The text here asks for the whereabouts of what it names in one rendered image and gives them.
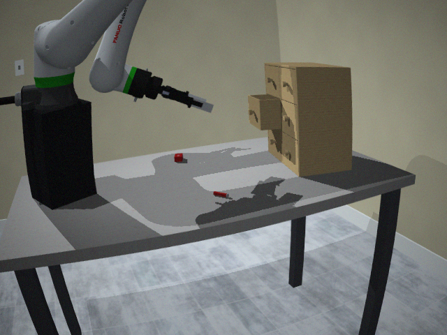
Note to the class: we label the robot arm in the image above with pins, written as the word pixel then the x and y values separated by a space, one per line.
pixel 67 42

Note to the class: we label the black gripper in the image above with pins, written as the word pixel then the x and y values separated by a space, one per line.
pixel 155 88

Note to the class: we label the small tan wooden chest of drawers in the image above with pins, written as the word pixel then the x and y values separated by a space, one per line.
pixel 324 100

